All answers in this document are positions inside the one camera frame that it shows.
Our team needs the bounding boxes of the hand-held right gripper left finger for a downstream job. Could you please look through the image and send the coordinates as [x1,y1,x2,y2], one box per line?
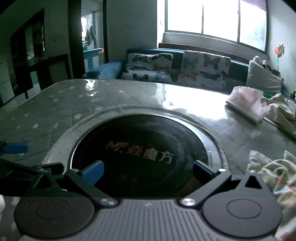
[23,161,117,208]

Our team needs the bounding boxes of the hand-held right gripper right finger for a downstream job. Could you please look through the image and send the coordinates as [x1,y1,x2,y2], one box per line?
[179,160,275,208]

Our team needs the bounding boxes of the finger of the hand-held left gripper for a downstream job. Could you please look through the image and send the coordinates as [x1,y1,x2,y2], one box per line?
[0,142,28,158]
[0,158,64,181]

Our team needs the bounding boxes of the floral print green garment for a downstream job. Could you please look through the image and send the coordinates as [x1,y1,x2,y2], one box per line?
[246,149,296,241]

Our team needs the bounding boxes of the hanging clothes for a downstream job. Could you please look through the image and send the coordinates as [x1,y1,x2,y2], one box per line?
[86,25,97,45]

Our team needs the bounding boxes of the grey quilted star table cover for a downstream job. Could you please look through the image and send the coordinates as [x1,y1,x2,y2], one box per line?
[0,78,296,241]

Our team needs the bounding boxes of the round black induction cooktop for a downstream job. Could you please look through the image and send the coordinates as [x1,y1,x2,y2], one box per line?
[67,113,223,200]

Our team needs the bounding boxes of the white pink soft package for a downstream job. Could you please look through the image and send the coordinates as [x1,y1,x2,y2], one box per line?
[225,86,270,123]

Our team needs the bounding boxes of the dark wooden chair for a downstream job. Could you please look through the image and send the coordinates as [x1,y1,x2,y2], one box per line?
[13,54,73,99]

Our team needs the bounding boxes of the cream garment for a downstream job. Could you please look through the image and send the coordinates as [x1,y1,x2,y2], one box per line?
[261,93,296,139]

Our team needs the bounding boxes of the butterfly print cushion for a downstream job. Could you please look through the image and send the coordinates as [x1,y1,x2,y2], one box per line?
[177,50,232,88]
[121,53,174,82]

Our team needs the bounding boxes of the dark wooden cabinet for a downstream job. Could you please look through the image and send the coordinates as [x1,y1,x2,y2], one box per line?
[9,9,48,72]

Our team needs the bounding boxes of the white pillow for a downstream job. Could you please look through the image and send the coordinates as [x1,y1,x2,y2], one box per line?
[245,56,285,93]

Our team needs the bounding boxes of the blue wooden table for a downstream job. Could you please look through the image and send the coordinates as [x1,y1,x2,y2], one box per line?
[83,47,103,73]

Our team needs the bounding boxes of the teal sofa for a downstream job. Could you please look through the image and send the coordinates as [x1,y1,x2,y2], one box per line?
[83,48,292,98]

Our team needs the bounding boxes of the dark patterned pillow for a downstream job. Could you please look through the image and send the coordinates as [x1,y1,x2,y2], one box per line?
[263,60,281,78]

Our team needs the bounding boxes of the colourful pinwheel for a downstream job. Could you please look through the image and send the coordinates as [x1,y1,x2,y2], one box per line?
[274,43,286,71]

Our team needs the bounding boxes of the window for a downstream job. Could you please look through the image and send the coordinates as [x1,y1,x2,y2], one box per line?
[164,0,269,52]

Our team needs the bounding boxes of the dark door frame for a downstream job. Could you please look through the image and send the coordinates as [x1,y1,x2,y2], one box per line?
[68,0,109,80]

